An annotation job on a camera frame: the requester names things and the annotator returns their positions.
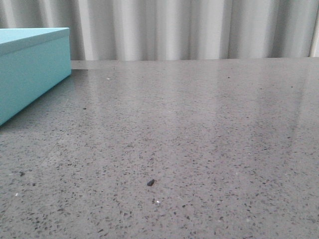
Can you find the light blue box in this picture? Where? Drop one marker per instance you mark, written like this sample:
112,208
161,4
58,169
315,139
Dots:
32,61

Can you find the small black debris piece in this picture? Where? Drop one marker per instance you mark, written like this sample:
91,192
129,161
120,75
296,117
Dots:
151,182

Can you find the grey pleated curtain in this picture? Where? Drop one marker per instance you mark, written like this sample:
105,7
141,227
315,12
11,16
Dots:
174,29

